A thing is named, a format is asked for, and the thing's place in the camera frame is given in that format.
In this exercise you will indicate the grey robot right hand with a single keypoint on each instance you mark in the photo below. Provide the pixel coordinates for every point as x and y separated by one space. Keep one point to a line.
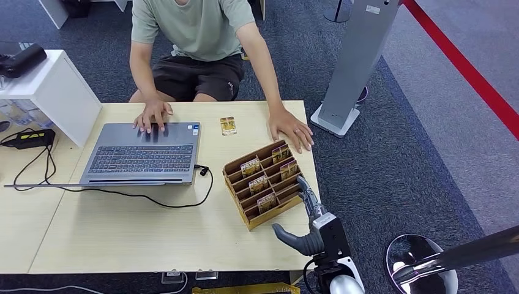
302 243

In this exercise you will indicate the person's left hand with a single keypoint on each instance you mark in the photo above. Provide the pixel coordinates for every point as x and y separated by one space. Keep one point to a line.
290 128

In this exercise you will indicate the person's right hand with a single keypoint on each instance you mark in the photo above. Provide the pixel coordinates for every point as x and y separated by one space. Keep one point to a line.
153 115

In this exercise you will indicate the hotel key card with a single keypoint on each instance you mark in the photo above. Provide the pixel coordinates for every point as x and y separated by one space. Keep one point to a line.
228 126
250 167
289 169
281 154
267 203
258 185

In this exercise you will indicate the person's right forearm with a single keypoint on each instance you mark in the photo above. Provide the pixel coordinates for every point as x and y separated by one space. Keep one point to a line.
142 73

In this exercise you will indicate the person's left forearm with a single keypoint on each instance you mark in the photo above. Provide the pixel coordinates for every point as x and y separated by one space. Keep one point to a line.
261 73

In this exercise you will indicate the wooden card holder rack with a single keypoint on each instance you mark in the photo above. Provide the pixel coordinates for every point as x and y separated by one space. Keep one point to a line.
243 190

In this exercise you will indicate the person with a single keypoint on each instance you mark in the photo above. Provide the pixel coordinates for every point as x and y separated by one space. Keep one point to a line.
194 32

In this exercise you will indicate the wooden table leg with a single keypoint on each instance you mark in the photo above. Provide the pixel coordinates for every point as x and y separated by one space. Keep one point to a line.
298 277

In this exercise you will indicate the grey laptop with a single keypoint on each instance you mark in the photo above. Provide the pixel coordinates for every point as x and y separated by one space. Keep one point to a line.
142 156

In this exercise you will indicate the yellow flat object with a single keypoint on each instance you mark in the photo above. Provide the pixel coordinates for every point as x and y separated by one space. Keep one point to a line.
243 289

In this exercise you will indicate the grey kiosk stand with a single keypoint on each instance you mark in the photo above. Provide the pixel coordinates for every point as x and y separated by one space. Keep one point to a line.
356 61

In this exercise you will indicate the white cabinet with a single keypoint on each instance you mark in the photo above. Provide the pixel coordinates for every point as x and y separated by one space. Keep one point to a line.
61 93

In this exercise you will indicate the grey desk power socket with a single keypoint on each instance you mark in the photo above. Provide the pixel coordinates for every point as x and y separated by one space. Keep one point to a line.
206 275

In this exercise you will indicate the round grey stanchion base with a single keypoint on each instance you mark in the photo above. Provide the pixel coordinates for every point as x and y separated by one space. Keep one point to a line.
338 14

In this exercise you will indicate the black power adapter yellow label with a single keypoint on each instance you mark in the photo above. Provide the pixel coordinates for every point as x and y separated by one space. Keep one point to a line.
30 139

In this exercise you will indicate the clear plastic bottles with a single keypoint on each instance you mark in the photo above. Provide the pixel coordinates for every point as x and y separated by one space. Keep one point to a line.
26 113

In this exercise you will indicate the white desk power socket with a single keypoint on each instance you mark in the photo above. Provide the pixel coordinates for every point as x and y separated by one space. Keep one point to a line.
172 277

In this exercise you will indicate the black handheld device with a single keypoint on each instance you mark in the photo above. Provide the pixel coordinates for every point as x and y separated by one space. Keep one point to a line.
22 61

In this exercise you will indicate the white furniture panel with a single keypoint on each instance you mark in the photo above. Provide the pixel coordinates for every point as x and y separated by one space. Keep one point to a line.
54 12

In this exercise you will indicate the chrome stanchion with dark pole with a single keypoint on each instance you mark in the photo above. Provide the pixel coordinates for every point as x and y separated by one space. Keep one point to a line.
466 253

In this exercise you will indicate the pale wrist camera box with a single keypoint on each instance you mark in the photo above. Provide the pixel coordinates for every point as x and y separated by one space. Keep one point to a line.
324 220

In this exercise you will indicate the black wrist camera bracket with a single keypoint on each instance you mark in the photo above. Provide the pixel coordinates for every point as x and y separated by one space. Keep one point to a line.
336 241

